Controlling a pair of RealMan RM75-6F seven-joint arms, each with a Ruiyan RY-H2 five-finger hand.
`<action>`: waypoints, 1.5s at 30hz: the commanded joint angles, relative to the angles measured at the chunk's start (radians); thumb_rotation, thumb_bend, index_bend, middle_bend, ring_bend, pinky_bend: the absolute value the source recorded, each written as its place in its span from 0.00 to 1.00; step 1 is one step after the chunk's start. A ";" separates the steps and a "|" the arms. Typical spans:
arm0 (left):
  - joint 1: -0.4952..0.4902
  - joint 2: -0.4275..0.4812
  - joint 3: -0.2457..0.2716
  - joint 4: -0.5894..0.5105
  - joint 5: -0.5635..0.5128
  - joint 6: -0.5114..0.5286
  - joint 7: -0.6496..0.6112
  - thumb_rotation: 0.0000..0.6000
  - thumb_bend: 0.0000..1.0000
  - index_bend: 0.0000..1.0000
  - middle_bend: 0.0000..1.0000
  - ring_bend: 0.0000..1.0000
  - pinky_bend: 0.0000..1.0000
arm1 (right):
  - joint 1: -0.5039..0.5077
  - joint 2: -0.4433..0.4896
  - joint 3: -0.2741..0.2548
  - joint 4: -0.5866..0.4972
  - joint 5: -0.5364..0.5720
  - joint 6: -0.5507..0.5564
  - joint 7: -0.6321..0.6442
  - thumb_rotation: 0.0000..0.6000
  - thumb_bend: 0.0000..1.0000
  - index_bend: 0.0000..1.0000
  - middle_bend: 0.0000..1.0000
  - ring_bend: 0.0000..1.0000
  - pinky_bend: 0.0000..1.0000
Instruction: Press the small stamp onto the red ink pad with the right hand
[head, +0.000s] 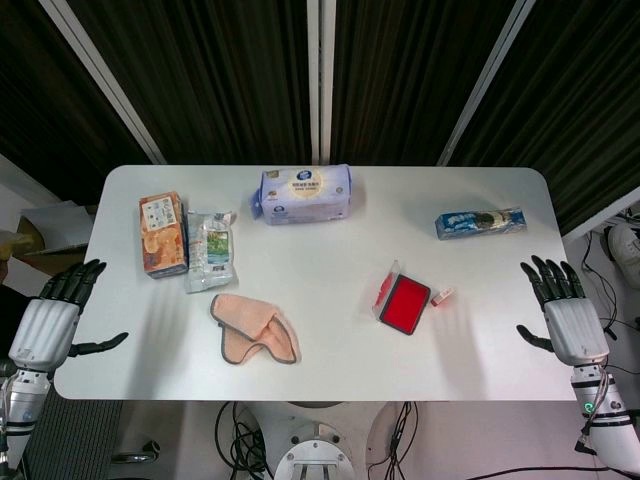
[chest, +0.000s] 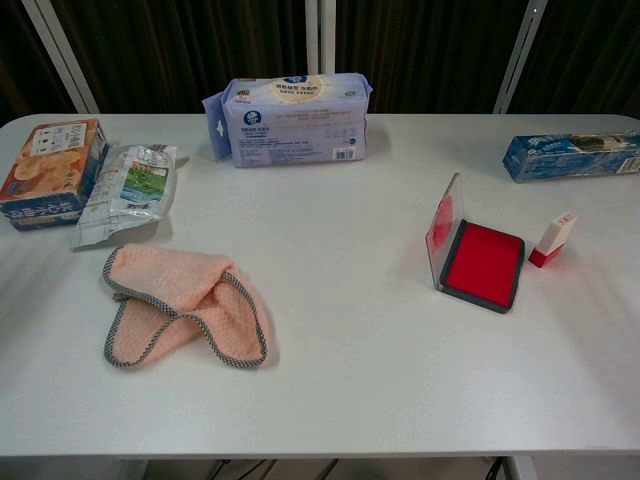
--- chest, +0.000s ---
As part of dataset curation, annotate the red ink pad case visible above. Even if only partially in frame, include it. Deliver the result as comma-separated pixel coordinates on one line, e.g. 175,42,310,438
424,172,527,317

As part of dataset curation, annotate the pink towel grey trim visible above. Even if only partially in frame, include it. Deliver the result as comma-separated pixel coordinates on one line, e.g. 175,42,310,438
101,242,272,373

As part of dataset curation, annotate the orange biscuit box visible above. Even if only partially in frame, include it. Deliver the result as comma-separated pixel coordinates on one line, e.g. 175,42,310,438
0,117,111,233

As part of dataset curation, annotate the red and white stamp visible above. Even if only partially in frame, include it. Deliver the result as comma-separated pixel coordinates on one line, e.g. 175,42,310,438
527,212,580,269

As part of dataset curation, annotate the silver snack bag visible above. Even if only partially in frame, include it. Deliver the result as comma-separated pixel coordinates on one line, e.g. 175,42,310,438
69,143,191,252

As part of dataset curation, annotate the white frame post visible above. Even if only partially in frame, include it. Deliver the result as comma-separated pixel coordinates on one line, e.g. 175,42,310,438
491,0,549,116
316,0,338,77
20,0,102,114

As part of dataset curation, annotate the black pleated curtain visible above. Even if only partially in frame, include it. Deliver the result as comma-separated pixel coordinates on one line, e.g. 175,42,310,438
0,0,640,116

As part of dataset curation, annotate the lavender tissue pack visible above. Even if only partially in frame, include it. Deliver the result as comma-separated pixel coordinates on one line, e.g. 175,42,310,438
201,70,376,169

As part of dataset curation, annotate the blue cookie package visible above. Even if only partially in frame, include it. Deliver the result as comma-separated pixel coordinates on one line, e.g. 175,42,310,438
501,128,640,185

